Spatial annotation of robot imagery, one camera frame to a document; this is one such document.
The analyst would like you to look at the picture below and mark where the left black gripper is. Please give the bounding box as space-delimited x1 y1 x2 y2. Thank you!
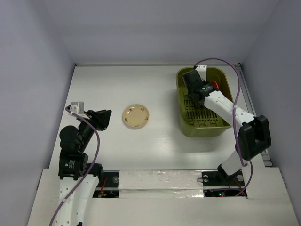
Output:
78 109 111 150

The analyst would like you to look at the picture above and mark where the brown yellow plate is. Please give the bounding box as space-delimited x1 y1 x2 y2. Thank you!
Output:
193 100 205 109

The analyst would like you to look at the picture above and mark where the beige patterned plate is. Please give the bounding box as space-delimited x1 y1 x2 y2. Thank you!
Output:
122 104 150 129

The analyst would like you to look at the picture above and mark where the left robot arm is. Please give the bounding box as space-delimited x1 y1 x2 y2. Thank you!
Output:
49 105 112 226

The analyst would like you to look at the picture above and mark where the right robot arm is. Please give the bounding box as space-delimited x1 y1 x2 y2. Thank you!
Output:
182 69 271 185

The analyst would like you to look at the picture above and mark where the olive green dish rack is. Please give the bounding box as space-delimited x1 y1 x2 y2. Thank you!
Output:
176 67 233 137

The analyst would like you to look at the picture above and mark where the orange red plate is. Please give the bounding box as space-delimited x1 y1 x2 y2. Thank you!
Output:
211 81 220 90

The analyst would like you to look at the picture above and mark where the foil covered base bar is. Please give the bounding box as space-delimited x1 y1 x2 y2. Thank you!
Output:
118 170 204 199

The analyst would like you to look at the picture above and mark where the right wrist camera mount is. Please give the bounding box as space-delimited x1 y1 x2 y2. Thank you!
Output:
194 65 207 81

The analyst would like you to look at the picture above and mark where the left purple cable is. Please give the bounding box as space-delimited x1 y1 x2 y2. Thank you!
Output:
49 107 102 226

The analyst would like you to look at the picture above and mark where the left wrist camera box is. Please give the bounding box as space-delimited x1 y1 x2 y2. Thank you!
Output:
66 101 85 116

